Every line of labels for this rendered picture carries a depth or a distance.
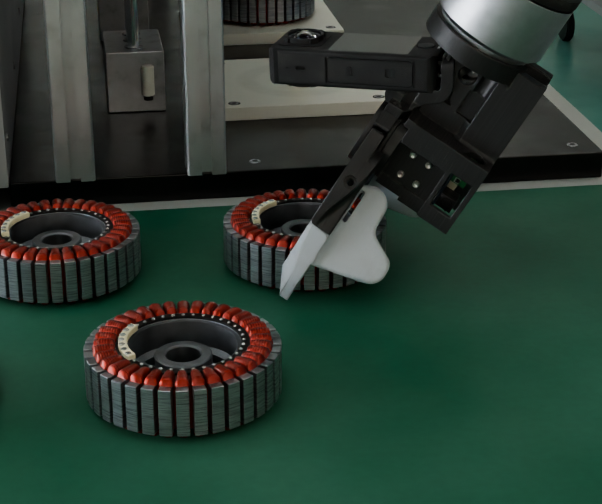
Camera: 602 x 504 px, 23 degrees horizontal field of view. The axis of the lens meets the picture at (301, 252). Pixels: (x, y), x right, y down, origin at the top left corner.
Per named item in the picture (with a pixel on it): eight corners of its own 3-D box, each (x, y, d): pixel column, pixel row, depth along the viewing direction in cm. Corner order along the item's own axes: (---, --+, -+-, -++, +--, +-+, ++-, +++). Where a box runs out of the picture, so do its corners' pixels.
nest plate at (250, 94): (361, 66, 140) (361, 53, 139) (394, 113, 126) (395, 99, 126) (205, 72, 138) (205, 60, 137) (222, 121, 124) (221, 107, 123)
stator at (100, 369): (276, 347, 89) (276, 292, 88) (287, 440, 79) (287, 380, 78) (93, 353, 89) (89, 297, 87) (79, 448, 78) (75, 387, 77)
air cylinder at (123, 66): (161, 86, 133) (158, 27, 131) (167, 110, 127) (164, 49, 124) (105, 88, 133) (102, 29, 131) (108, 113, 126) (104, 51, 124)
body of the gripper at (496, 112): (438, 244, 94) (543, 96, 88) (327, 170, 94) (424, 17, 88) (462, 203, 100) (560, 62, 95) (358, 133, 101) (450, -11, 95)
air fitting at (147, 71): (154, 97, 126) (153, 63, 125) (155, 101, 125) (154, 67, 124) (141, 97, 126) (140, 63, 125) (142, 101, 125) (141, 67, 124)
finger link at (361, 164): (330, 233, 91) (408, 118, 92) (309, 219, 91) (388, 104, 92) (328, 239, 96) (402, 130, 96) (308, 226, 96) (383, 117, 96)
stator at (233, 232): (401, 242, 105) (403, 193, 103) (362, 305, 95) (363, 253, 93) (254, 224, 108) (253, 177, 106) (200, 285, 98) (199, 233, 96)
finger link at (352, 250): (344, 337, 92) (425, 216, 92) (266, 284, 92) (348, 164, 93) (342, 338, 95) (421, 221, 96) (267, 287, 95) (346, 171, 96)
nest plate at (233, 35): (319, 6, 162) (319, -5, 161) (344, 41, 148) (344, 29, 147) (184, 11, 159) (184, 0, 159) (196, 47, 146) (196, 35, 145)
